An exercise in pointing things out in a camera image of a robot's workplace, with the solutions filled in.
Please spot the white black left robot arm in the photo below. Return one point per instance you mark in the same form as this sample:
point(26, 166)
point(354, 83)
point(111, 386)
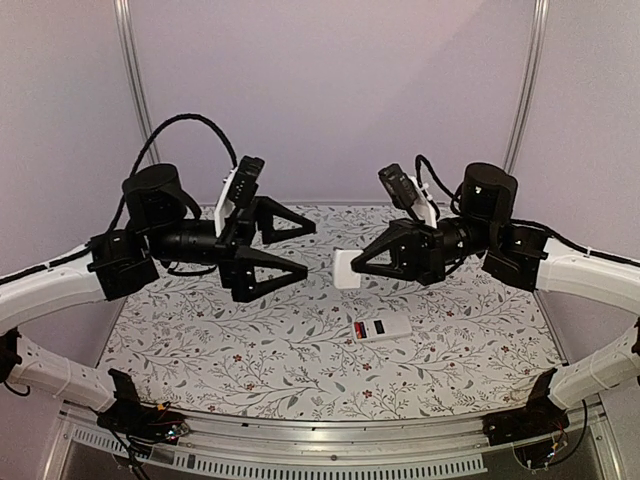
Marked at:
point(165, 226)

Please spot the aluminium frame post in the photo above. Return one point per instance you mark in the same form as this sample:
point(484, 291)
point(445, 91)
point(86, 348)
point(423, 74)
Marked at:
point(527, 90)
point(133, 72)

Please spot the aluminium front rail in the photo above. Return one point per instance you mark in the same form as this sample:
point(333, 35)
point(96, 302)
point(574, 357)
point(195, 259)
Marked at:
point(238, 447)

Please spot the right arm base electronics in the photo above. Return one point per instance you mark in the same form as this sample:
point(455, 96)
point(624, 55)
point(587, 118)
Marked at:
point(532, 414)

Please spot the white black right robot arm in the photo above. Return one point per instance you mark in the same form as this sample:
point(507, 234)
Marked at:
point(522, 254)

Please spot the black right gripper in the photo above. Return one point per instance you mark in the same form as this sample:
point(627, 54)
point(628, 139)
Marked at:
point(426, 250)

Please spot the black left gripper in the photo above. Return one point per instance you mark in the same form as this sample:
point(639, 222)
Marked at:
point(236, 261)

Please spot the aluminium right frame post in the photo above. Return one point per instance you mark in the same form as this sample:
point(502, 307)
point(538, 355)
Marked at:
point(527, 90)

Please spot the floral patterned table mat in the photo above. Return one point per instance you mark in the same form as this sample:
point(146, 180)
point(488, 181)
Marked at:
point(290, 354)

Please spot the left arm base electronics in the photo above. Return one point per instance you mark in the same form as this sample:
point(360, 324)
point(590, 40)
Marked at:
point(141, 424)

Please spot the aluminium left frame post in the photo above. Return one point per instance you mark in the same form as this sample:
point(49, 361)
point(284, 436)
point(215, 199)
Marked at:
point(133, 72)

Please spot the white red remote control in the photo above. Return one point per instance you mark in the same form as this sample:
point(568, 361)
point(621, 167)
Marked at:
point(383, 328)

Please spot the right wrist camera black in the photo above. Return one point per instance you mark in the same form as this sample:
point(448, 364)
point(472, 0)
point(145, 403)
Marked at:
point(408, 195)

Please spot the white battery cover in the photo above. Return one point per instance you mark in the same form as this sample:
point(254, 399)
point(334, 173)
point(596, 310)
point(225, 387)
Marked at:
point(344, 277)

